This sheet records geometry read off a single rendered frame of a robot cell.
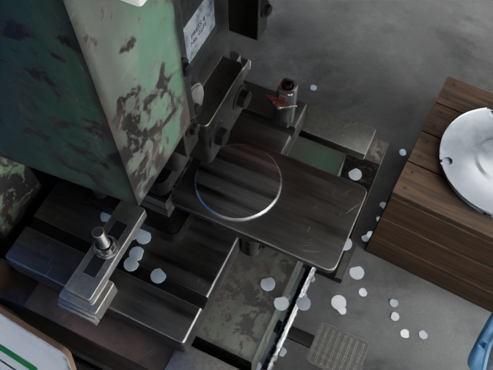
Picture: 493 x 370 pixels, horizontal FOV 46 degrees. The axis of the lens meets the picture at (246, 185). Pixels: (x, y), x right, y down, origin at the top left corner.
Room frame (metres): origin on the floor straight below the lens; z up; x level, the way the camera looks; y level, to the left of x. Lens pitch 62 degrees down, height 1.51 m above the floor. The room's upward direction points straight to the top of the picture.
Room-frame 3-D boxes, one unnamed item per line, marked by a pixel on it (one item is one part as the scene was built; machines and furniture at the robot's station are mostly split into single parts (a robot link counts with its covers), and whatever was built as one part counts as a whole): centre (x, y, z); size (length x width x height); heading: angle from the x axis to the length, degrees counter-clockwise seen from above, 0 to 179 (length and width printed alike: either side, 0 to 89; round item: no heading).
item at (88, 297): (0.30, 0.20, 0.76); 0.17 x 0.06 x 0.10; 155
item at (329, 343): (0.39, 0.00, 0.14); 0.59 x 0.10 x 0.05; 65
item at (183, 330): (0.45, 0.13, 0.68); 0.45 x 0.30 x 0.06; 155
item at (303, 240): (0.38, -0.03, 0.72); 0.25 x 0.14 x 0.14; 65
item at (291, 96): (0.56, -0.06, 0.75); 0.03 x 0.03 x 0.10; 65
